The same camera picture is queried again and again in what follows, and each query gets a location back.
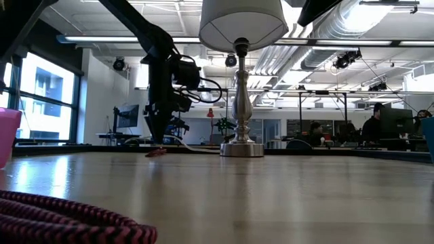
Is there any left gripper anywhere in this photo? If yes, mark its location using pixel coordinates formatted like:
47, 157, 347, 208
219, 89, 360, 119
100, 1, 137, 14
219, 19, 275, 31
144, 57, 193, 144

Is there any red cable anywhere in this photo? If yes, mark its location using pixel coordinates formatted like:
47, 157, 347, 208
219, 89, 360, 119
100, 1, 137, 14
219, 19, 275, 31
144, 147, 167, 158

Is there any monitor on arm mount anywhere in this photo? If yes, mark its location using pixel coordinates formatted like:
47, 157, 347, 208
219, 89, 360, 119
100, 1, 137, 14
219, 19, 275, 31
113, 104, 140, 134

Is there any dark desk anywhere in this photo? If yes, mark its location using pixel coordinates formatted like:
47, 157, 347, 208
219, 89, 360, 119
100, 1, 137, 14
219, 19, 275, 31
96, 131, 142, 145

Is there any red desk lamp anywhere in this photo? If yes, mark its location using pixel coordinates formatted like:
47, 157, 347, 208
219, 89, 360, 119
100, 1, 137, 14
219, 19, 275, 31
206, 107, 216, 143

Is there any silver table lamp white shade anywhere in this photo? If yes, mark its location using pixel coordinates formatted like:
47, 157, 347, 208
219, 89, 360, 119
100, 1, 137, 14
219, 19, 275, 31
198, 0, 290, 158

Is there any overhead LED light bar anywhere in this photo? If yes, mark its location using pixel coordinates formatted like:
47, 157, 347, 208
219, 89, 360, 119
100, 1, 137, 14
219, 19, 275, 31
56, 33, 434, 48

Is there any large window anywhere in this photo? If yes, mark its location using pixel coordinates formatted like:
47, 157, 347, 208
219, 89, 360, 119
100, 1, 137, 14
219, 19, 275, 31
0, 50, 82, 143

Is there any dark blue chair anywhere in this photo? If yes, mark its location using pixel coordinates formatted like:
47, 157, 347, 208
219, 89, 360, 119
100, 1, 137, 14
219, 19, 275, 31
285, 138, 313, 150

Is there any pink plastic bin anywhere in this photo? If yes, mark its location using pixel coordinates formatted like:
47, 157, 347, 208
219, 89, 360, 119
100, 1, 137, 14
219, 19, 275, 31
0, 107, 22, 169

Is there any person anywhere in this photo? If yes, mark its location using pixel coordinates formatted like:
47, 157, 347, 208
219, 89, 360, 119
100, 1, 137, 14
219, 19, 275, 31
361, 102, 384, 145
300, 121, 328, 147
414, 108, 433, 136

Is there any dark computer monitor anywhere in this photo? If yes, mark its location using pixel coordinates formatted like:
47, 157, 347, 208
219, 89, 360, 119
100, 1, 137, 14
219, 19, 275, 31
379, 106, 415, 134

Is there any blue plastic bin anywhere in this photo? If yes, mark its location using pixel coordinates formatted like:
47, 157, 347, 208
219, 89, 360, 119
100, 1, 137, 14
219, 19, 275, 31
420, 117, 434, 163

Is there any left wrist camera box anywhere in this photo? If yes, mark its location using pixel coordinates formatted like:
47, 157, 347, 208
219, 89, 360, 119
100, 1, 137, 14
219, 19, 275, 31
171, 60, 201, 91

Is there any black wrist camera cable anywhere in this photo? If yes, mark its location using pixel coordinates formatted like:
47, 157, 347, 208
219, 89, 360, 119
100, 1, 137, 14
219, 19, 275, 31
176, 54, 223, 104

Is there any black metal station frame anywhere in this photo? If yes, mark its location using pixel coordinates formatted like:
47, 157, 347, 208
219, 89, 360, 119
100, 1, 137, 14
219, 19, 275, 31
284, 89, 350, 136
135, 87, 231, 136

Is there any magenta black braided cable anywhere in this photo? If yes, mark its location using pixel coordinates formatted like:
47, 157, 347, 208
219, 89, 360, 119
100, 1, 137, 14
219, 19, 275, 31
0, 190, 159, 244

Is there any black table edge frame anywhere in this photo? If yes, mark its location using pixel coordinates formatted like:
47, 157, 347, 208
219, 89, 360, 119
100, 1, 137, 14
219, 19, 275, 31
13, 144, 434, 164

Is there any silver ventilation duct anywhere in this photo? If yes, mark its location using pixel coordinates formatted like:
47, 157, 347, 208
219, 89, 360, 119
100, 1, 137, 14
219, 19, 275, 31
250, 0, 401, 106

